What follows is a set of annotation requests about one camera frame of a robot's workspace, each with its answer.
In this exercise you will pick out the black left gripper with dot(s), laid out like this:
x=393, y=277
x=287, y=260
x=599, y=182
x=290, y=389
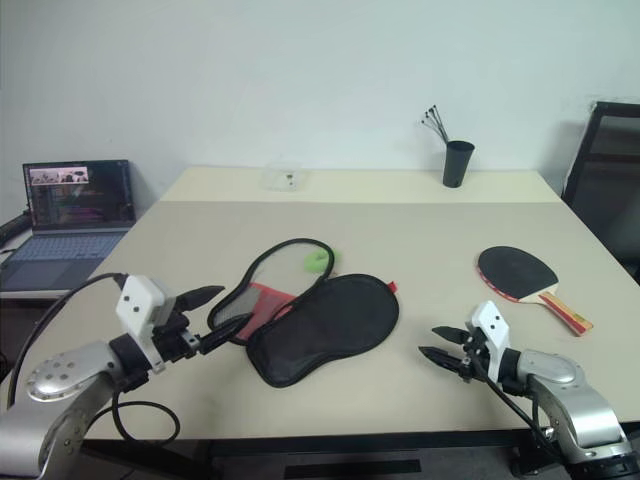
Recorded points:
x=172, y=340

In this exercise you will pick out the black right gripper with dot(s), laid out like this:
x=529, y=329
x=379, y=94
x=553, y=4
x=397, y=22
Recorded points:
x=474, y=357

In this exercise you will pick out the table tennis paddle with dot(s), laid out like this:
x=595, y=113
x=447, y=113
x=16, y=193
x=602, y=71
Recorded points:
x=510, y=270

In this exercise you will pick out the red black mesh pouch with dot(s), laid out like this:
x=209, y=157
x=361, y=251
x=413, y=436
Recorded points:
x=325, y=325

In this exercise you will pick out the green zipper pull tab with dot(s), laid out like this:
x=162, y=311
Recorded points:
x=317, y=261

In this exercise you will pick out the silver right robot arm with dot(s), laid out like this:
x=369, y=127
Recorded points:
x=555, y=375

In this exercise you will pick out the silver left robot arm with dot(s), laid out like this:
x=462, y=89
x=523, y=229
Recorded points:
x=65, y=371

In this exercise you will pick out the clear plastic box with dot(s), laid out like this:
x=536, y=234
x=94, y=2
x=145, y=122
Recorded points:
x=284, y=177

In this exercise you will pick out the open laptop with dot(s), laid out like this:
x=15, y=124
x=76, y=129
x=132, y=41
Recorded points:
x=75, y=200

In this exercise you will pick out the black plastic cup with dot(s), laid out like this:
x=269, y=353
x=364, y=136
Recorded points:
x=457, y=165

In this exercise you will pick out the black mesh office chair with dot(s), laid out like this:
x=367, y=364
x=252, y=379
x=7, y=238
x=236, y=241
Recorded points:
x=605, y=200

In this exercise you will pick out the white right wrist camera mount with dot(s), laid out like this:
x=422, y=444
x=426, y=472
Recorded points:
x=492, y=320

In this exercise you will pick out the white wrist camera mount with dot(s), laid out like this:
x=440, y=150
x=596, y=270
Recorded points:
x=138, y=300
x=492, y=320

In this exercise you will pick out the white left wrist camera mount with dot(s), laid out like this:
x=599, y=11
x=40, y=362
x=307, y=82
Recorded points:
x=138, y=300

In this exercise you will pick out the black table frame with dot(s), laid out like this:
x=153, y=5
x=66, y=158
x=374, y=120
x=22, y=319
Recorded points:
x=300, y=442

